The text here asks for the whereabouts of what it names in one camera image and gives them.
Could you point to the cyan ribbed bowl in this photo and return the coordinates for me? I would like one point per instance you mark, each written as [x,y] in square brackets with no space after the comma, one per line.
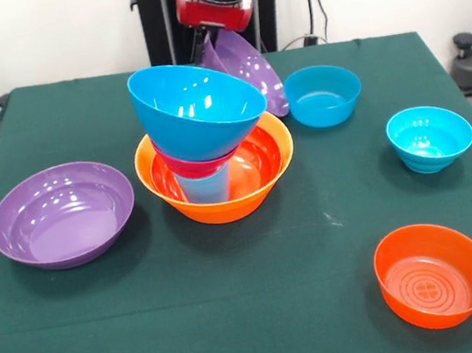
[429,134]

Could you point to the blue cup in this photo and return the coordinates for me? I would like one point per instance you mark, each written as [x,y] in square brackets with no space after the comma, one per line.
[206,187]

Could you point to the large blue bowl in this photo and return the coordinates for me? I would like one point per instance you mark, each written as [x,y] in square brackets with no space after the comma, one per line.
[203,132]

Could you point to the purple bowl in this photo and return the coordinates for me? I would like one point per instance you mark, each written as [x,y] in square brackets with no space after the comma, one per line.
[246,64]
[60,216]

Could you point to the dark green tablecloth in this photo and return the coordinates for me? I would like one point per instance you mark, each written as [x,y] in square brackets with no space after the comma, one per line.
[333,348]

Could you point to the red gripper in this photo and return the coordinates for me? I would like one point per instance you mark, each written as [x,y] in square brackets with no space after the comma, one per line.
[216,13]

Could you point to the magenta bowl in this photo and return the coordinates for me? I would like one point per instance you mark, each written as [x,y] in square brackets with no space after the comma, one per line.
[190,170]

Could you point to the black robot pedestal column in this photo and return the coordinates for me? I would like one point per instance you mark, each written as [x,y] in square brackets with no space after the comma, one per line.
[159,19]

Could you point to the large orange bowl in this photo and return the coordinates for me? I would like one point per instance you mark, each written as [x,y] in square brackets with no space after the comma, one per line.
[232,212]

